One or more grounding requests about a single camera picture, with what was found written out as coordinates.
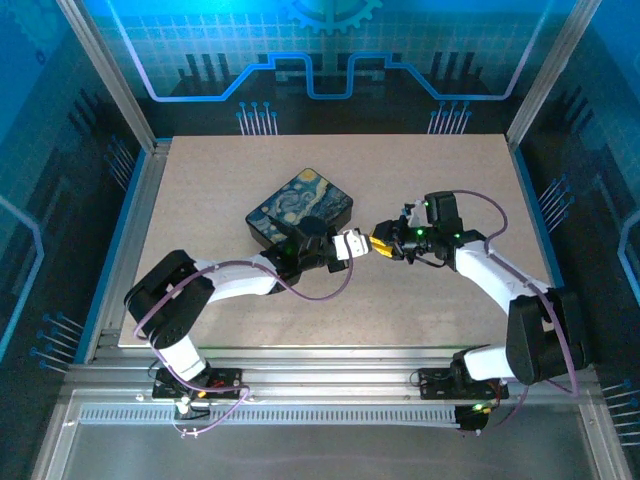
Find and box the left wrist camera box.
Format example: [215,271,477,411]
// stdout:
[332,227,372,262]

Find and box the starry night patterned box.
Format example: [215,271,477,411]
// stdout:
[244,167,354,247]

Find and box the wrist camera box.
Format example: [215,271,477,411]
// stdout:
[402,198,426,227]
[332,227,372,262]

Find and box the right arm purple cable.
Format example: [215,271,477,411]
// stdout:
[449,189,581,434]

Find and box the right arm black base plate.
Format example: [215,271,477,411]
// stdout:
[414,367,510,401]

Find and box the slotted grey cable duct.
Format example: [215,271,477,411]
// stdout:
[77,405,464,427]

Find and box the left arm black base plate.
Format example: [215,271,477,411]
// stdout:
[151,367,246,401]

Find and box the black controller box with LEDs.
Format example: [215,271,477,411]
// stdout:
[454,403,490,435]

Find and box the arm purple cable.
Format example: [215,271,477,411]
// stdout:
[449,189,581,434]
[132,254,356,440]

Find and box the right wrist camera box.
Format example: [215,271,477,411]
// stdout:
[402,198,426,227]

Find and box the aluminium front rail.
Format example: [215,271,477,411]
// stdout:
[64,344,601,407]

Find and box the grey metal front panel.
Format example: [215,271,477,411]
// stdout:
[29,389,634,480]

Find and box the aluminium side rail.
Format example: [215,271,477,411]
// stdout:
[82,139,174,364]

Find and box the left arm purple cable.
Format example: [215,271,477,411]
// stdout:
[132,254,356,440]

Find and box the aluminium frame post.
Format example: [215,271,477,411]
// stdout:
[54,0,162,157]
[504,0,604,151]

